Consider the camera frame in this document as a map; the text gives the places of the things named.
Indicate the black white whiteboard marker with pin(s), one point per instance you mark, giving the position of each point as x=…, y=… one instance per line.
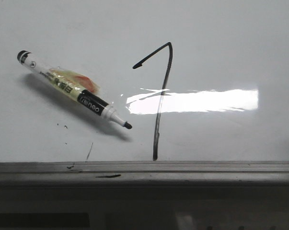
x=71, y=89

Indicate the orange magnet taped to marker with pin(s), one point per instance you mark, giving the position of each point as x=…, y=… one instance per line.
x=77, y=78

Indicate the white whiteboard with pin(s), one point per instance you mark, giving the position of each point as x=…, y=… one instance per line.
x=217, y=70

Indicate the grey aluminium whiteboard frame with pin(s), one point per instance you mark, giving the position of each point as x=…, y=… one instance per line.
x=89, y=174

